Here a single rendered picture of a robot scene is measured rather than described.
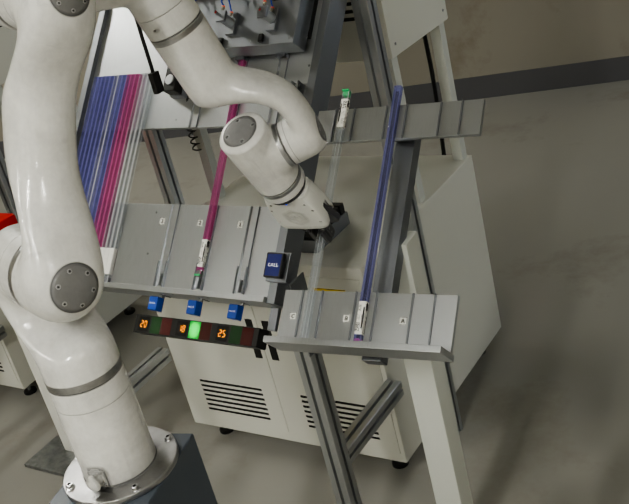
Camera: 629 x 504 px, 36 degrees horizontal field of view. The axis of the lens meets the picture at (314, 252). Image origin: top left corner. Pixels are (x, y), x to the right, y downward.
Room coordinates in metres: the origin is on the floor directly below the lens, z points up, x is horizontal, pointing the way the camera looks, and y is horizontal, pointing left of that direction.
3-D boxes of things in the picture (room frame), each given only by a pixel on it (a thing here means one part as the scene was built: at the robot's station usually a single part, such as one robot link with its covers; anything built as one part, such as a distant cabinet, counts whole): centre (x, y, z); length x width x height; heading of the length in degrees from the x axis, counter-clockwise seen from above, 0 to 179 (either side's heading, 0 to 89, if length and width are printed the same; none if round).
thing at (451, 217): (2.40, -0.01, 0.31); 0.70 x 0.65 x 0.62; 52
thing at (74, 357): (1.32, 0.41, 1.00); 0.19 x 0.12 x 0.24; 33
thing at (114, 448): (1.29, 0.39, 0.79); 0.19 x 0.19 x 0.18
